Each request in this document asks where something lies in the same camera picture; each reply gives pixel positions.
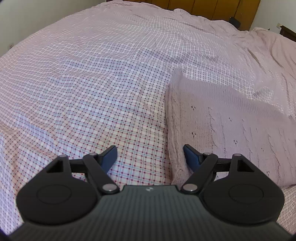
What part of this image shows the small black object by wardrobe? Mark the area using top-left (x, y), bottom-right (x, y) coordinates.
top-left (229, 17), bottom-right (241, 29)

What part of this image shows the pink checked bed sheet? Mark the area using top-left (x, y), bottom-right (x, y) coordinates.
top-left (1, 1), bottom-right (295, 233)

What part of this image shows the wooden wardrobe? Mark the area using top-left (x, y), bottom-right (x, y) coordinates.
top-left (106, 0), bottom-right (261, 32)

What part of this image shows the lilac knitted sweater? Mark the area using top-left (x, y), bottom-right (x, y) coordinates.
top-left (165, 69), bottom-right (295, 187)

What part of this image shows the dark wooden headboard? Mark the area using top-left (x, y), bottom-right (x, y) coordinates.
top-left (280, 25), bottom-right (296, 42)

